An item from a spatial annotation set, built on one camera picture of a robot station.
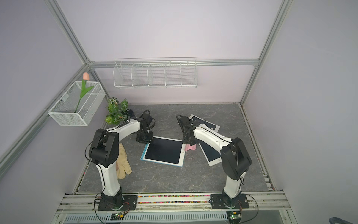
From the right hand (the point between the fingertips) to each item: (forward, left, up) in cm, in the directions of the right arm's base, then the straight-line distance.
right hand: (189, 140), depth 90 cm
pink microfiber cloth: (-6, +1, +1) cm, 6 cm away
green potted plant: (+11, +44, +15) cm, 48 cm away
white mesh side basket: (+3, +66, +25) cm, 71 cm away
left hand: (+2, +28, -6) cm, 29 cm away
